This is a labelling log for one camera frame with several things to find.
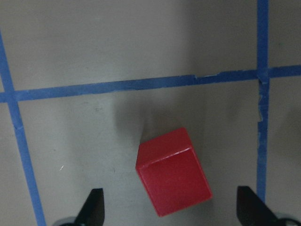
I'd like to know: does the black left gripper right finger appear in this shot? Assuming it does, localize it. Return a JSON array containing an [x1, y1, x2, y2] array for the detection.
[[236, 186, 278, 226]]

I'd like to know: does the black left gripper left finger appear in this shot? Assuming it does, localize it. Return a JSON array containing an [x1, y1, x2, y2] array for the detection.
[[74, 188, 104, 226]]

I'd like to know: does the red wooden block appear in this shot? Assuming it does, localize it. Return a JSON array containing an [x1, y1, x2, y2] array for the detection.
[[135, 128, 212, 217]]

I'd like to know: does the brown paper table cover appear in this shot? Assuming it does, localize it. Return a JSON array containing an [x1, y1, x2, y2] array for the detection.
[[0, 0, 301, 226]]

